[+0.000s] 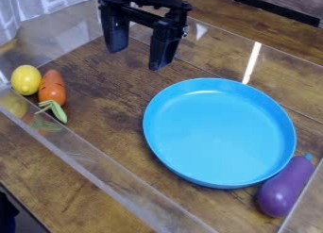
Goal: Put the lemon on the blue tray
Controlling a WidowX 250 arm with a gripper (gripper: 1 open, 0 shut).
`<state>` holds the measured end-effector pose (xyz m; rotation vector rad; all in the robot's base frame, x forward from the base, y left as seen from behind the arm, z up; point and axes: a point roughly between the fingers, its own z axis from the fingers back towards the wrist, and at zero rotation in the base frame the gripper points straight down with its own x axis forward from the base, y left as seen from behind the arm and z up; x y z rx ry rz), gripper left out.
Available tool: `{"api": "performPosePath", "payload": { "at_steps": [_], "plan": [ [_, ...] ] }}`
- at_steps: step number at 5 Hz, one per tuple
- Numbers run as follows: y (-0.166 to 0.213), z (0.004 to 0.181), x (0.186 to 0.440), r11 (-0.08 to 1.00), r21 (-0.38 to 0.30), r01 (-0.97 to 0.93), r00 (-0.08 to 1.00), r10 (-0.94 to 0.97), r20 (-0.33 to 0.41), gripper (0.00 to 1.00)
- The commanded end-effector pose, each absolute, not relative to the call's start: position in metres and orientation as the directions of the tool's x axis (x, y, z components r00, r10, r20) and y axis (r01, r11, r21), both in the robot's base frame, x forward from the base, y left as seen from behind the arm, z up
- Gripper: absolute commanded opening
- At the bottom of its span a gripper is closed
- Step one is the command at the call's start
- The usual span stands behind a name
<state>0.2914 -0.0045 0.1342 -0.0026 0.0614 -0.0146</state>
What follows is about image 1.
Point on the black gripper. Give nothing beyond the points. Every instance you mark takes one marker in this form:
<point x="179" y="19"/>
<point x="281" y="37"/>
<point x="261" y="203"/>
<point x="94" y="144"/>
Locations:
<point x="117" y="12"/>

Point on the orange toy carrot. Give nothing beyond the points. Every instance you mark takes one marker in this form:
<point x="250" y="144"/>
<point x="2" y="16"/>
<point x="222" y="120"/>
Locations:
<point x="53" y="95"/>

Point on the yellow toy lemon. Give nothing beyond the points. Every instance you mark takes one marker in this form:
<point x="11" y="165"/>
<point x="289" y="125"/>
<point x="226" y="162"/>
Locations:
<point x="26" y="79"/>

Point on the blue round tray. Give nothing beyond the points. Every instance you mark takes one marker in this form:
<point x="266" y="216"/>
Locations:
<point x="220" y="133"/>

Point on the purple toy eggplant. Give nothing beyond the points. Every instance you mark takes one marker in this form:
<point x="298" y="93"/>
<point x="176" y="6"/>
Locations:
<point x="281" y="190"/>

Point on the clear acrylic enclosure wall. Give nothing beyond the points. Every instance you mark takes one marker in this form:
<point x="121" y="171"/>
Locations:
<point x="86" y="175"/>

